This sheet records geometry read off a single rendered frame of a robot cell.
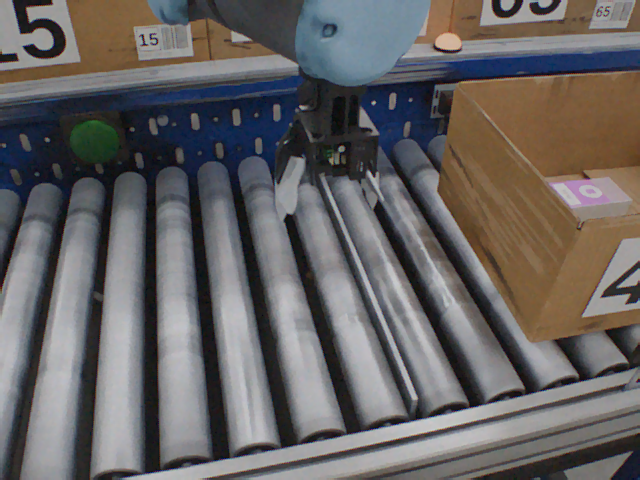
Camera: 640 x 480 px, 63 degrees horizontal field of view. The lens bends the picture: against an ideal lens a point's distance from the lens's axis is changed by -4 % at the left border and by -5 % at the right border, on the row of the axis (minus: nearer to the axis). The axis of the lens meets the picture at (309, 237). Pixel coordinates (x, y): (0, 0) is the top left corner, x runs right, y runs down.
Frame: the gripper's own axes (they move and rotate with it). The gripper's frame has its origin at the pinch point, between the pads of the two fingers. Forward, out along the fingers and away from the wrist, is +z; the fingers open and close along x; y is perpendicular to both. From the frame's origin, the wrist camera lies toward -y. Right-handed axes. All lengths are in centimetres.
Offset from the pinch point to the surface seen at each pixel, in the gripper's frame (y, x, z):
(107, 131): -21.3, -27.3, -2.5
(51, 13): -28.7, -32.2, -17.8
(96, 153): -21.1, -29.7, 0.7
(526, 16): -29, 42, -12
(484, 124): 2.3, 18.1, -10.7
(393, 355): 19.1, 2.9, 6.1
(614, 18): -29, 60, -11
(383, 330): 15.7, 2.9, 6.0
